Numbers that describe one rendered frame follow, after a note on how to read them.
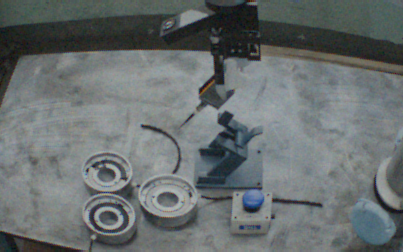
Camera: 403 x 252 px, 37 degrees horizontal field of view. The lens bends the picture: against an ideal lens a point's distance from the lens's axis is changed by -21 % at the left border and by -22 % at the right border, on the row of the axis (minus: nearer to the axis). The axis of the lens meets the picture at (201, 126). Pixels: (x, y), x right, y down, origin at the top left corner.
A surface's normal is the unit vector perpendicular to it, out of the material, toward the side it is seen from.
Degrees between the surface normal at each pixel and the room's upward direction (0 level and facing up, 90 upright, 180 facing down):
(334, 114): 0
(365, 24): 90
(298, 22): 90
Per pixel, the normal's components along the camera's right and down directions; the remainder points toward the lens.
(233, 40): -0.04, 0.69
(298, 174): 0.01, -0.72
